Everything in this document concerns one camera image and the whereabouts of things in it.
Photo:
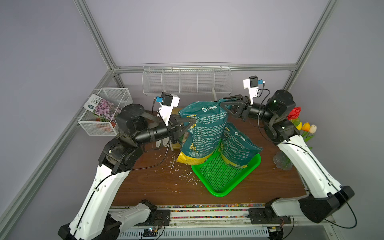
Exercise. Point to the white gloves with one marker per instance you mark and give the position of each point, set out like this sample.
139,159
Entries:
162,143

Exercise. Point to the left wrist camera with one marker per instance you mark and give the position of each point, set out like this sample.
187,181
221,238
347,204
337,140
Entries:
167,103

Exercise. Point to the dark green fertilizer bag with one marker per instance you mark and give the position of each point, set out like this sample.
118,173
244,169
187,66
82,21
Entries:
202,138
236,149

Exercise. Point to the white wire wall rack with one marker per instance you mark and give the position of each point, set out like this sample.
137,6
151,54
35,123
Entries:
188,78

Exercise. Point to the green plastic basket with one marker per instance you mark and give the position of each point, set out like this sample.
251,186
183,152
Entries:
220,178

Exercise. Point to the purple flower seed packet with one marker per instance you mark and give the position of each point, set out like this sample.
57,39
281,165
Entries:
102,108

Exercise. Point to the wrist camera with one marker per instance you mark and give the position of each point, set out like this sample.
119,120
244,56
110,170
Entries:
167,103
255,87

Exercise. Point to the white wooden shelf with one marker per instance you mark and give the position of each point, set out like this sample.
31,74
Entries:
175,112

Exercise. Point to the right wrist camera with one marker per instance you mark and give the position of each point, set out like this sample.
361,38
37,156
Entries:
255,87

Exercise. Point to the white wire side basket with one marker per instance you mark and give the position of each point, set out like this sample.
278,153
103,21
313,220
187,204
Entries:
94,126

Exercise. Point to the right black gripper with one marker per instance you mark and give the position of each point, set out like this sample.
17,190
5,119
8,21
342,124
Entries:
242,107

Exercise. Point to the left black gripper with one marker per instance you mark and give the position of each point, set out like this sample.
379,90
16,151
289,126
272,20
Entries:
175,128

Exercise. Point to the metal base rail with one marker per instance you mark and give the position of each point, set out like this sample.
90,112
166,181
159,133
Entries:
210,216

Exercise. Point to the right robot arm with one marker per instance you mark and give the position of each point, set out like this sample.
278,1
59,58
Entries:
326,195

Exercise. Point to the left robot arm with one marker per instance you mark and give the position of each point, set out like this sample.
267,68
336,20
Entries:
137,128

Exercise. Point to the artificial flower bouquet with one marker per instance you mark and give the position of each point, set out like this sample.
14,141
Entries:
306,130

